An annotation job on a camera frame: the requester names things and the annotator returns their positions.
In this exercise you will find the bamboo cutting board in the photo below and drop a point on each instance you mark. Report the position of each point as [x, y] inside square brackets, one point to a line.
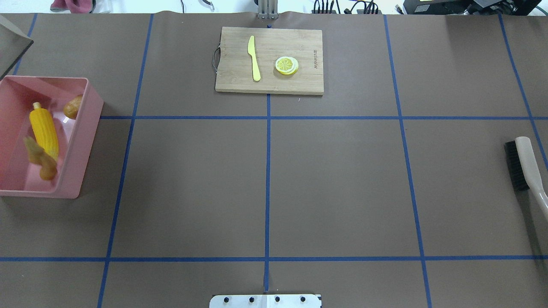
[234, 71]

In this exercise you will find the yellow toy corn cob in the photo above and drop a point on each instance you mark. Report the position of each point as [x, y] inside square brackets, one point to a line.
[44, 130]

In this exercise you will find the pink plastic bin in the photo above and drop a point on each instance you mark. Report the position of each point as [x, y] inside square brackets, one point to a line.
[21, 178]

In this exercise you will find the yellow toy knife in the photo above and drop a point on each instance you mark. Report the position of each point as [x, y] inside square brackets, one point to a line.
[252, 53]

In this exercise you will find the brown toy potato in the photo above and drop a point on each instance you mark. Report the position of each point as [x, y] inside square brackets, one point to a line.
[72, 108]

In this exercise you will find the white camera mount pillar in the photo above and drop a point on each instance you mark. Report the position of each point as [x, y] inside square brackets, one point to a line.
[267, 301]

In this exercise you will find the yellow toy lemon slice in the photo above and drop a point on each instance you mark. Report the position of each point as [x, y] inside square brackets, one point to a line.
[286, 65]

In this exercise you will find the tan toy ginger root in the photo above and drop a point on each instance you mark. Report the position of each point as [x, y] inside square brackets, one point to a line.
[38, 156]

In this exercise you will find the pink cloth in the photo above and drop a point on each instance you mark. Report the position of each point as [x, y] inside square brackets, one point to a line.
[73, 6]

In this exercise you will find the aluminium frame post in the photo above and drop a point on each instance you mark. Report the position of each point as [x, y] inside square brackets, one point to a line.
[267, 9]

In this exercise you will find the beige brush black bristles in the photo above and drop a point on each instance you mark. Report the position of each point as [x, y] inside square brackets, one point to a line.
[523, 170]

